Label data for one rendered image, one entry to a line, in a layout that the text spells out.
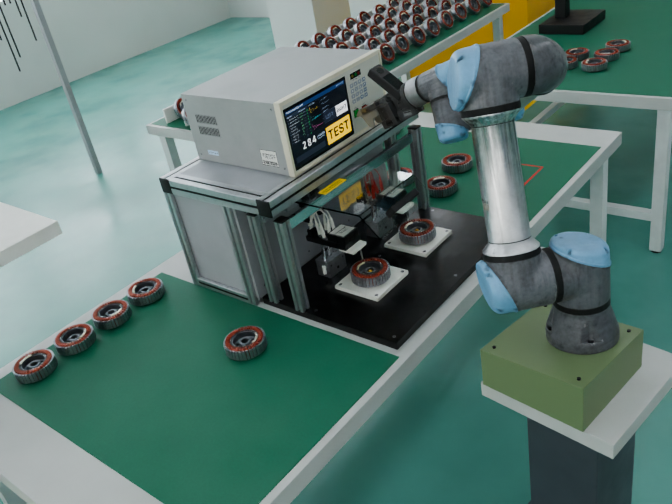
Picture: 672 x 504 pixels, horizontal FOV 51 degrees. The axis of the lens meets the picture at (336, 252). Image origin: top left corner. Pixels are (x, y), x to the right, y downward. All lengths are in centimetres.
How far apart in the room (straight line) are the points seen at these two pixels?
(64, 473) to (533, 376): 105
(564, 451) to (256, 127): 110
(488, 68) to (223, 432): 97
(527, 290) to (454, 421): 125
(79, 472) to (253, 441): 40
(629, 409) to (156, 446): 103
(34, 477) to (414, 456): 128
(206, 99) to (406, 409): 137
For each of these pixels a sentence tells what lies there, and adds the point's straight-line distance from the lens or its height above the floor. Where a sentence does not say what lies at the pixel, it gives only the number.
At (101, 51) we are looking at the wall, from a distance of 892.
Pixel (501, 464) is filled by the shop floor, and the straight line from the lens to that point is 250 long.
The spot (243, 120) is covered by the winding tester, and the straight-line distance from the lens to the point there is 192.
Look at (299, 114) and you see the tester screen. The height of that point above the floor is 127.
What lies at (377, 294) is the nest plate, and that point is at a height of 78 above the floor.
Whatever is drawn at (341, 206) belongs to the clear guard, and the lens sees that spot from 178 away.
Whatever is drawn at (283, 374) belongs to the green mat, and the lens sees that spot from 178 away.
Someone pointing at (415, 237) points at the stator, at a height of 81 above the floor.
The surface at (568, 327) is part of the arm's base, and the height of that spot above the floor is 91.
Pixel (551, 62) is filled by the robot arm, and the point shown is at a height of 143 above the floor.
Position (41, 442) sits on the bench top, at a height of 75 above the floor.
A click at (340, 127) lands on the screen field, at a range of 198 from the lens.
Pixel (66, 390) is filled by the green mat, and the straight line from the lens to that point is 200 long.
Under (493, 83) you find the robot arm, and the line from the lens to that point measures 138.
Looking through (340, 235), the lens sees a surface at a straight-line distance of 194.
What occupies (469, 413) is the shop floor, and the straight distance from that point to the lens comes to 266.
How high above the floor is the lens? 186
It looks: 30 degrees down
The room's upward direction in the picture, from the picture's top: 11 degrees counter-clockwise
